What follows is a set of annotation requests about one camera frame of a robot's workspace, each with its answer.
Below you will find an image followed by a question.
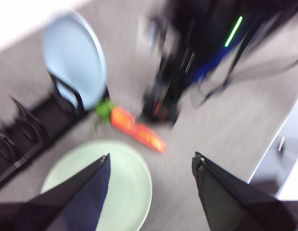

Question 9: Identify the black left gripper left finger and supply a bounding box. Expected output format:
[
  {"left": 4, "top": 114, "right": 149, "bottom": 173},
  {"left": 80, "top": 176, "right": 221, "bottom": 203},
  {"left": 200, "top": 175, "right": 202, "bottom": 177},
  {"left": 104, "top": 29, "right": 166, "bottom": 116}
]
[{"left": 0, "top": 153, "right": 111, "bottom": 231}]

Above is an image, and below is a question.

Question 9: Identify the orange carrot with green leaves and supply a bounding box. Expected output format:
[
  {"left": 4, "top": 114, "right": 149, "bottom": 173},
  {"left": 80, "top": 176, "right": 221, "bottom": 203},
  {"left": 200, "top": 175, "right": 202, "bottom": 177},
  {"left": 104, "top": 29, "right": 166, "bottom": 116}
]
[{"left": 94, "top": 98, "right": 167, "bottom": 154}]

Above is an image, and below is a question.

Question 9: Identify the light green plate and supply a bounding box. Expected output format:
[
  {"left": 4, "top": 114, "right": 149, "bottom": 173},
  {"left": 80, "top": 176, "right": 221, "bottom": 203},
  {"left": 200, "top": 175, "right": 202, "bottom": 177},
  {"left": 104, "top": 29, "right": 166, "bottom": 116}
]
[{"left": 40, "top": 140, "right": 154, "bottom": 231}]

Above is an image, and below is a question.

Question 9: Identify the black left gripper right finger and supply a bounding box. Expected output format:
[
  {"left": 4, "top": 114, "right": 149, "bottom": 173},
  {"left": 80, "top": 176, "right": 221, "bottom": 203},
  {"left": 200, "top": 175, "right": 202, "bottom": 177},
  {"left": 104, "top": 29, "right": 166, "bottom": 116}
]
[{"left": 191, "top": 151, "right": 298, "bottom": 231}]

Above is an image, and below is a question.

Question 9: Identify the black plate rack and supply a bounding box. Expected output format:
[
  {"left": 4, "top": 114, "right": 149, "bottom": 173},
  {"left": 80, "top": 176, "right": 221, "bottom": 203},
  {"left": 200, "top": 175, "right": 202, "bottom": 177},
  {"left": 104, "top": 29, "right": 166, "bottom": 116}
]
[{"left": 0, "top": 69, "right": 111, "bottom": 193}]

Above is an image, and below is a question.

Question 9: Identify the blue plate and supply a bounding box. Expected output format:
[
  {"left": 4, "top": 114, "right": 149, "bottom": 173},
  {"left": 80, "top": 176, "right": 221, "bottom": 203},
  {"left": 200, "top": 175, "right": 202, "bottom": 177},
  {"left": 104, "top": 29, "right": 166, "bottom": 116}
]
[{"left": 41, "top": 11, "right": 108, "bottom": 111}]

